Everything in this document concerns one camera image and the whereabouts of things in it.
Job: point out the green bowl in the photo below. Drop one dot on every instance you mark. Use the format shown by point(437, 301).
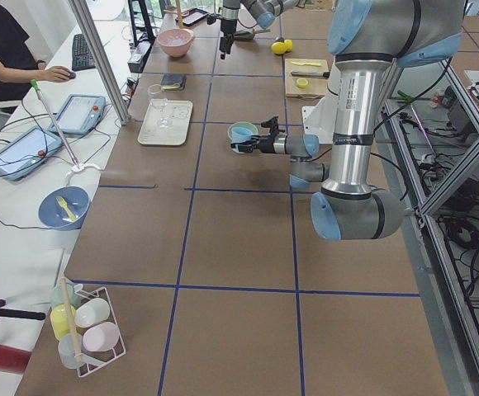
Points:
point(249, 145)

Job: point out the black keyboard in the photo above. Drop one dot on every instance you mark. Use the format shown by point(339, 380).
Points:
point(82, 58)

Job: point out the grey yellow folded cloth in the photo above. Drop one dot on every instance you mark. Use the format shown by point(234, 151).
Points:
point(173, 81)

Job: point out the blue teach pendant near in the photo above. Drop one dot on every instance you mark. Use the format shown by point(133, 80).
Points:
point(26, 153)

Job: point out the yellow lemon back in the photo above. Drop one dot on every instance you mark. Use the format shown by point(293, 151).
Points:
point(288, 45)

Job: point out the yellow plastic knife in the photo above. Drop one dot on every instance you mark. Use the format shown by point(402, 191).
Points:
point(312, 64)

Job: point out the lemon half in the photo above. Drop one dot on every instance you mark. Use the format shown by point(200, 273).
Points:
point(302, 83)

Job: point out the clear wine glass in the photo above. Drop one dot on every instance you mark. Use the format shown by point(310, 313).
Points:
point(158, 101)

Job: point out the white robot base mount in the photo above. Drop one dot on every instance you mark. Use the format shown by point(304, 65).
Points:
point(319, 120)

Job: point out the yellow lemon front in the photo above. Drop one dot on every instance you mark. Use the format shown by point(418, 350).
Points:
point(279, 47)

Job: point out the blue bowl with fork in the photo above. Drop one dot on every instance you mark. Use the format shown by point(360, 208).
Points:
point(64, 209)

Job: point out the yellow lemon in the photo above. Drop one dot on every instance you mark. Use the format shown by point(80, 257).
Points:
point(279, 47)
point(288, 45)

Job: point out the pink bowl with ice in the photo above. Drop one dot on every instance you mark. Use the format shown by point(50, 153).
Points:
point(175, 42)

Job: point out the steel ice scoop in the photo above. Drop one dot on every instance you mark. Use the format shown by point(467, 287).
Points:
point(245, 35)

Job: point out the blue teach pendant far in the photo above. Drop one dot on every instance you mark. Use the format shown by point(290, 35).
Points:
point(80, 113)

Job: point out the wooden cutting board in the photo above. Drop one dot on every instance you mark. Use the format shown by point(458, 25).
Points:
point(317, 86)

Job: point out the steel muddler black tip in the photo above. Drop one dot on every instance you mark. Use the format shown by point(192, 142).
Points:
point(301, 74)

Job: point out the light blue cup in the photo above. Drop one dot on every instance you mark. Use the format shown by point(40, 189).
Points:
point(239, 134)

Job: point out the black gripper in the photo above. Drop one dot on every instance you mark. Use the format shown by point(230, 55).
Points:
point(227, 26)
point(266, 143)

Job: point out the person in black shirt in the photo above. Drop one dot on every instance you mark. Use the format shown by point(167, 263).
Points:
point(18, 65)

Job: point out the white wire cup rack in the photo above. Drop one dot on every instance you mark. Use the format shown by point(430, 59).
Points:
point(85, 326)

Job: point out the blue teach pendant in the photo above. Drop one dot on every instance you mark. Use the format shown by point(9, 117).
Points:
point(26, 153)
point(80, 113)

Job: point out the cream bear tray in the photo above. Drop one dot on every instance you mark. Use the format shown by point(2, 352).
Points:
point(179, 113)

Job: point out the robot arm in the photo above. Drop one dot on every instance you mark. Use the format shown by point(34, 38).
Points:
point(263, 12)
point(366, 38)

